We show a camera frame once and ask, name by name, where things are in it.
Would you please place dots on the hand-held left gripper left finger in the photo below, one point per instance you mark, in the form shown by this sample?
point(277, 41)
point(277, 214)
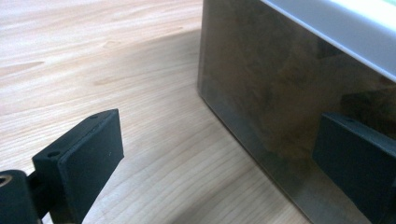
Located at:
point(84, 155)

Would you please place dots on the pale blue box lid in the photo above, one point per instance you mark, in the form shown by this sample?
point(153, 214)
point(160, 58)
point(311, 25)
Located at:
point(348, 28)

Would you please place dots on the brown transparent storage box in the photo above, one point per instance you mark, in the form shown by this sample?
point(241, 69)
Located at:
point(243, 102)

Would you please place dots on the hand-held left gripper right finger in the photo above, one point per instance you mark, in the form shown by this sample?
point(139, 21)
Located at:
point(358, 161)

